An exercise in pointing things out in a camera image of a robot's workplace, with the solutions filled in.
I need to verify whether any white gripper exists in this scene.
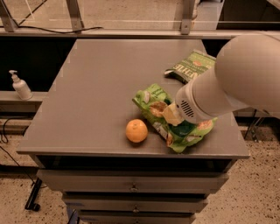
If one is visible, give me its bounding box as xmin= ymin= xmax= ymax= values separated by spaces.
xmin=163 ymin=82 xmax=212 ymax=126

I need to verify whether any green rice chip bag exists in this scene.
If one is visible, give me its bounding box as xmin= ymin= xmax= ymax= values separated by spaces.
xmin=132 ymin=84 xmax=217 ymax=153

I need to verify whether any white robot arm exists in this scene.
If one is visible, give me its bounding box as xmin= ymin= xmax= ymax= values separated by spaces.
xmin=163 ymin=34 xmax=280 ymax=125

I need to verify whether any green Kettle chip bag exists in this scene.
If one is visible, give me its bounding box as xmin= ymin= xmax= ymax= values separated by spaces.
xmin=164 ymin=50 xmax=216 ymax=84

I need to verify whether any orange fruit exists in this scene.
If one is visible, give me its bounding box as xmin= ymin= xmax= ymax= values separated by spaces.
xmin=125 ymin=119 xmax=148 ymax=143

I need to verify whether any grey drawer cabinet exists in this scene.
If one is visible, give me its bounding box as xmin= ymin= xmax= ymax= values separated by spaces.
xmin=17 ymin=39 xmax=249 ymax=224

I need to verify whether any white pump bottle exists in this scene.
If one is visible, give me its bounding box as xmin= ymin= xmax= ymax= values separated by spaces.
xmin=9 ymin=70 xmax=32 ymax=101

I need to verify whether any black cable on rail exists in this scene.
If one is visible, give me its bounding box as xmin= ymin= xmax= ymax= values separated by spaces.
xmin=0 ymin=25 xmax=104 ymax=34

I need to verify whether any black floor cable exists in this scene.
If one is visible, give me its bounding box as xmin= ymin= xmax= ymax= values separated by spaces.
xmin=0 ymin=116 xmax=36 ymax=186

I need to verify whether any black floor bracket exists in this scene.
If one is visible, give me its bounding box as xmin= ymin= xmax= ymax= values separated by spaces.
xmin=24 ymin=178 xmax=42 ymax=212

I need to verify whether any metal window rail frame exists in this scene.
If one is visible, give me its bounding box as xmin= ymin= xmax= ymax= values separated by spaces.
xmin=0 ymin=0 xmax=280 ymax=39

